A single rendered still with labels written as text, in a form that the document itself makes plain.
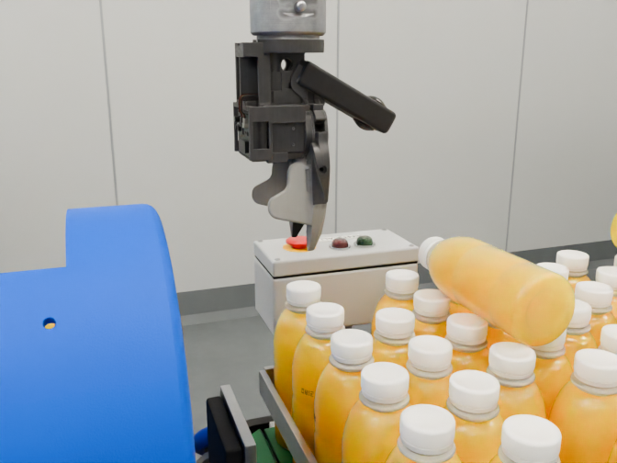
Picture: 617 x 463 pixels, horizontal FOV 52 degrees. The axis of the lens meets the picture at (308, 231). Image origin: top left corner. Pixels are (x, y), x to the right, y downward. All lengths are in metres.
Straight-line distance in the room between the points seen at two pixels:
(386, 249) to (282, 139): 0.26
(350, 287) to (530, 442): 0.41
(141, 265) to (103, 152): 2.77
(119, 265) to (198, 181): 2.85
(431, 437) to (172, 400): 0.18
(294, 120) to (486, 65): 3.25
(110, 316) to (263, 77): 0.32
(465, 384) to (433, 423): 0.07
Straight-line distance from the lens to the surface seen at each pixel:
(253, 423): 0.84
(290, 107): 0.63
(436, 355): 0.57
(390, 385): 0.52
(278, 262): 0.78
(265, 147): 0.63
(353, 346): 0.58
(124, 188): 3.22
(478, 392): 0.52
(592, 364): 0.59
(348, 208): 3.54
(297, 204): 0.64
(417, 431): 0.47
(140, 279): 0.41
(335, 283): 0.81
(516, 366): 0.58
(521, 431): 0.48
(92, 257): 0.43
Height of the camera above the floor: 1.34
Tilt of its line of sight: 16 degrees down
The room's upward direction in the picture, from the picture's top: straight up
